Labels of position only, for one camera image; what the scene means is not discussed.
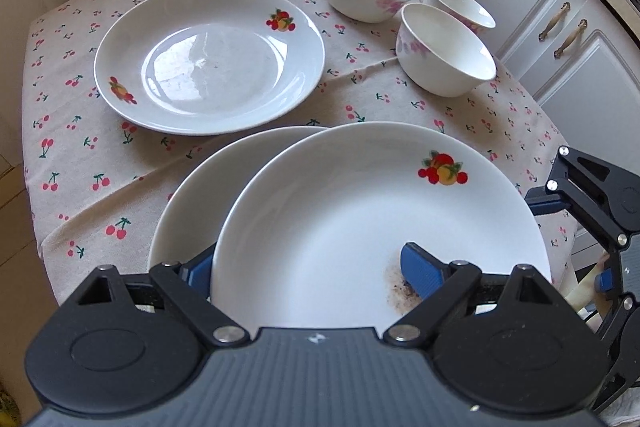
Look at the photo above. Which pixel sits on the plain white plate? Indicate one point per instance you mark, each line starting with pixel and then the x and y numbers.
pixel 200 197

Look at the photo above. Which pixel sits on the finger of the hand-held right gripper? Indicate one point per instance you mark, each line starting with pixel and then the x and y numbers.
pixel 602 279
pixel 542 206

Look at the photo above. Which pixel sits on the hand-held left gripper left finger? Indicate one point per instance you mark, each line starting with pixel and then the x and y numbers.
pixel 197 269

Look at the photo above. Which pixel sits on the cherry-print tablecloth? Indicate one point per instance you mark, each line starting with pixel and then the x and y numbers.
pixel 100 157

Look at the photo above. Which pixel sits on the white fruit-print plate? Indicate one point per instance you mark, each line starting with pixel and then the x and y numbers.
pixel 325 232
pixel 210 62

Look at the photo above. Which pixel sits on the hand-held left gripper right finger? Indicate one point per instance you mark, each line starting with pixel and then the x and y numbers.
pixel 422 272

